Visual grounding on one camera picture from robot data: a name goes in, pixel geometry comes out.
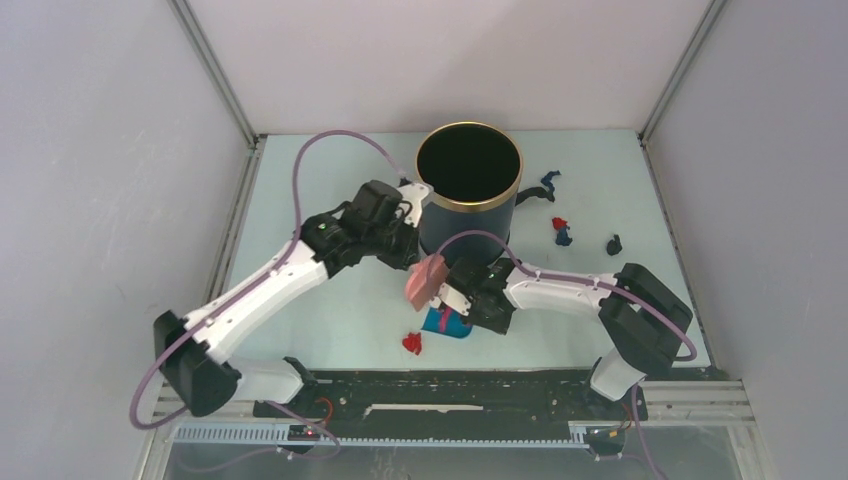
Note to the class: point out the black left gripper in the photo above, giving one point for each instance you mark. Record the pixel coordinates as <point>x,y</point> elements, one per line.
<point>409,252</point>

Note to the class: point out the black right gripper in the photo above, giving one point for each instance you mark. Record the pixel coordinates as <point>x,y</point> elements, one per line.
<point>501,325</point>

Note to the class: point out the blue dustpan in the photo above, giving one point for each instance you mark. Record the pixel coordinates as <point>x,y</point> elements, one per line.
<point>457,328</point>

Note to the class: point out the pink hand brush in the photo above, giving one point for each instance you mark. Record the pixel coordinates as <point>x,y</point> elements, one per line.
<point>425,280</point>

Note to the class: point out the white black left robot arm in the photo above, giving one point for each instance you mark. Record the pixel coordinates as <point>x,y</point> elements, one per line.
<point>195,352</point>

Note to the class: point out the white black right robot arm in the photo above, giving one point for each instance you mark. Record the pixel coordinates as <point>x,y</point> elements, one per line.
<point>645,321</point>

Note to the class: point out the red paper scrap centre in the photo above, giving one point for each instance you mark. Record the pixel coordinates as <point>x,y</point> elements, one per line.
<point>413,343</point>

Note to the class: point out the red paper scrap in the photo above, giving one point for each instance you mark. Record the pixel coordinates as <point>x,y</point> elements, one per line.
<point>559,223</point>
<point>413,343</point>

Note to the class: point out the dark blue paper scrap right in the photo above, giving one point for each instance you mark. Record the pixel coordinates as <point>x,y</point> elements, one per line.
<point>563,237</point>

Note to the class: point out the red paper scrap right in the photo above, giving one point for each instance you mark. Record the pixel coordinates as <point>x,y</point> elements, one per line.
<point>559,223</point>

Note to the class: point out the black paper scrap by bin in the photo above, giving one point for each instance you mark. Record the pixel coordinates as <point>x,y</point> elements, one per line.
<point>539,192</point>

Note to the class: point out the dark blue gold-rimmed bin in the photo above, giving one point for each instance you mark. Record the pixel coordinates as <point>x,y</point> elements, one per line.
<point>474,171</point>

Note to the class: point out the blue paper scrap far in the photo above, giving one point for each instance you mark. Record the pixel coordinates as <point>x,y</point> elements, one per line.
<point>548,180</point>

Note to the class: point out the black paper scrap right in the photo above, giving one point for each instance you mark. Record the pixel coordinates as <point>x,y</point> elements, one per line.
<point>614,246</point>

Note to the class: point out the small electronics board right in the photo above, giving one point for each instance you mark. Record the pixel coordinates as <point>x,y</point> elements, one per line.
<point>604,434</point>

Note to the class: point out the small electronics board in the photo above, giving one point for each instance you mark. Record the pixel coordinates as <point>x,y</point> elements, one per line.
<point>302,433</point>
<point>604,434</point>

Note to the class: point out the small electronics board left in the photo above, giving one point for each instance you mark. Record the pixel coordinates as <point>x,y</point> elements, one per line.
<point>302,433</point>

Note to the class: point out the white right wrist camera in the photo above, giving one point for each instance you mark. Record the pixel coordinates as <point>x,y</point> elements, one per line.
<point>448,296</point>

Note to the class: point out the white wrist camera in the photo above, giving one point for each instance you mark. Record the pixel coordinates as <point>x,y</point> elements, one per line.
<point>414,197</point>
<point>448,296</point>

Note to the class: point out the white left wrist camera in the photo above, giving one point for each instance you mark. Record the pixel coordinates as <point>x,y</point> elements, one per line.
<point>414,197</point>

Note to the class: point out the black mounting base plate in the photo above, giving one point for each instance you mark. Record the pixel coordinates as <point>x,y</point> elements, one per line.
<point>461,425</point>

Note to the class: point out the grey slotted cable duct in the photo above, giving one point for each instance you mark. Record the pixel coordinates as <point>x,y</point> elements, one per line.
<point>267,434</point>

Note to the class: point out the aluminium front rail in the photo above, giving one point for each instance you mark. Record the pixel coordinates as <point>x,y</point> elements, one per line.
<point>707,403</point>

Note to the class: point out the right aluminium frame post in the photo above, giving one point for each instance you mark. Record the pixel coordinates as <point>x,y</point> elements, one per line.
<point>696,42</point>

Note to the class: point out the aluminium frame post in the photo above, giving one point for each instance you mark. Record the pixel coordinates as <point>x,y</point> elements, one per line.
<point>197,38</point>
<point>696,42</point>

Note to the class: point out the left aluminium frame post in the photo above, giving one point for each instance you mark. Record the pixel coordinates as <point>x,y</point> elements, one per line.
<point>197,38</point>

